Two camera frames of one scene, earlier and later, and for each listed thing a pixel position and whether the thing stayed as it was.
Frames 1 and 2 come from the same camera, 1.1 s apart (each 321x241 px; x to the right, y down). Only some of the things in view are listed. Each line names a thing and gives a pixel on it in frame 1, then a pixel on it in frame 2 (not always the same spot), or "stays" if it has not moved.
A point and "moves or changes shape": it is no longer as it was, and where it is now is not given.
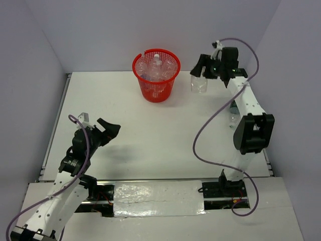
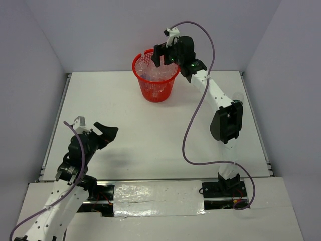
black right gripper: x=203 y=61 to x=159 y=50
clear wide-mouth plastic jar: x=198 y=85 moves or changes shape
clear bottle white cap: x=156 y=69 stays
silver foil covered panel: x=136 y=199 stays
